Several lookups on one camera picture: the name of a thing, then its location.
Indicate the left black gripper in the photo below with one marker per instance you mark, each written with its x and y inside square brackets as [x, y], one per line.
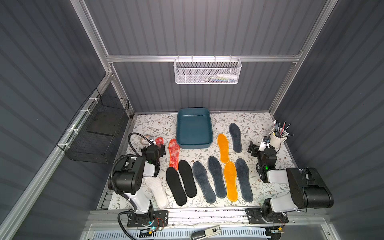
[160, 149]

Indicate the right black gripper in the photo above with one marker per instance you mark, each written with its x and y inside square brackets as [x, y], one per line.
[256, 150]

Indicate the red patterned insole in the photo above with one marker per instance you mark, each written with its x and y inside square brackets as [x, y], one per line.
[159, 141]
[174, 150]

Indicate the black insole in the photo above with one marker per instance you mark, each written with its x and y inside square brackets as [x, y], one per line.
[186, 173]
[174, 183]

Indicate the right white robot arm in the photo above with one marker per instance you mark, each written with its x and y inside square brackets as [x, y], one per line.
[307, 189]

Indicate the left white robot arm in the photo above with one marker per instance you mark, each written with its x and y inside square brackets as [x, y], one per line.
[128, 173]

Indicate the teal plastic storage box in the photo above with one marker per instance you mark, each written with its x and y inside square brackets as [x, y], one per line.
[194, 128]

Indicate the patterned tape roll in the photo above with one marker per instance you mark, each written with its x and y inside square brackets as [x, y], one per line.
[145, 141]

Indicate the white pen cup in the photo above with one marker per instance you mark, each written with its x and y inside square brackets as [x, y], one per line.
[279, 134]

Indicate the dark grey fleece insole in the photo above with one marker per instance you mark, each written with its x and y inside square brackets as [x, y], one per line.
[235, 133]
[216, 171]
[244, 180]
[201, 175]

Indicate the white insole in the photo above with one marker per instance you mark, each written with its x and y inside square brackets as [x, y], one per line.
[156, 187]

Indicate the yellow fleece insole lower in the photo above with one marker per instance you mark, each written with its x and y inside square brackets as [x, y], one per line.
[230, 174]

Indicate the yellow fleece insole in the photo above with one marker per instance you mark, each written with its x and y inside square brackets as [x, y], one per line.
[223, 144]
[230, 174]

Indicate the yellow fleece insole upper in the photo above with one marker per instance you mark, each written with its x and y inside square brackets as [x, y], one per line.
[223, 144]

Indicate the white tube in basket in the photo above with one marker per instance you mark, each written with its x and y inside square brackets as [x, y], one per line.
[228, 77]

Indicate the grey handheld device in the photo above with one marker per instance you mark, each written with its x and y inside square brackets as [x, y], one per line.
[206, 233]

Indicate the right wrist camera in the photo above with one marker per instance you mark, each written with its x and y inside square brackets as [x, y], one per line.
[265, 143]

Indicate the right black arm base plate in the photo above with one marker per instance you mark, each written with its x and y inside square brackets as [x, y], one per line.
[260, 216]

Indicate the black wire mesh basket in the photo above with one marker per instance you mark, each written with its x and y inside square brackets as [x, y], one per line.
[98, 132]

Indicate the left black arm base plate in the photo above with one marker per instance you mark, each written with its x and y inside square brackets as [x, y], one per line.
[150, 219]

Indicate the white wire mesh basket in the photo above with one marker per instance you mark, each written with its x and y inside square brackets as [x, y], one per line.
[204, 70]

